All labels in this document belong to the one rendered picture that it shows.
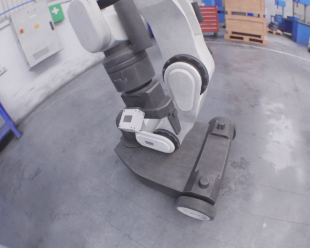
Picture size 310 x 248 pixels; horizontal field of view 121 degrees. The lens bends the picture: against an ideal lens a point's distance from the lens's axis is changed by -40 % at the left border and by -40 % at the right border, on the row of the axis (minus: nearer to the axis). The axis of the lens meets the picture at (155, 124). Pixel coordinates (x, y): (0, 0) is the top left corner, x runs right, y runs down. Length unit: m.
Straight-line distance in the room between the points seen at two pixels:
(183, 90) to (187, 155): 0.42
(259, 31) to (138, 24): 4.05
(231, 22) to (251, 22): 0.55
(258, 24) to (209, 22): 1.34
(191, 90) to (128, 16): 0.26
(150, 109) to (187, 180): 0.47
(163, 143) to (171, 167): 0.15
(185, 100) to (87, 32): 0.31
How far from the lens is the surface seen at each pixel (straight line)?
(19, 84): 3.35
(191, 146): 0.80
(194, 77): 0.40
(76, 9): 0.27
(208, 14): 4.42
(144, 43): 0.25
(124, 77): 0.26
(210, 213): 0.65
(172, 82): 0.42
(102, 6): 0.60
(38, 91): 3.42
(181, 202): 0.64
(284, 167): 1.09
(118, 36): 0.26
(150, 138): 0.66
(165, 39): 0.43
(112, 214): 0.91
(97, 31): 0.24
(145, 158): 0.79
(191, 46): 0.41
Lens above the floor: 0.80
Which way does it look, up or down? 41 degrees down
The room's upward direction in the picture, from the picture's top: 15 degrees counter-clockwise
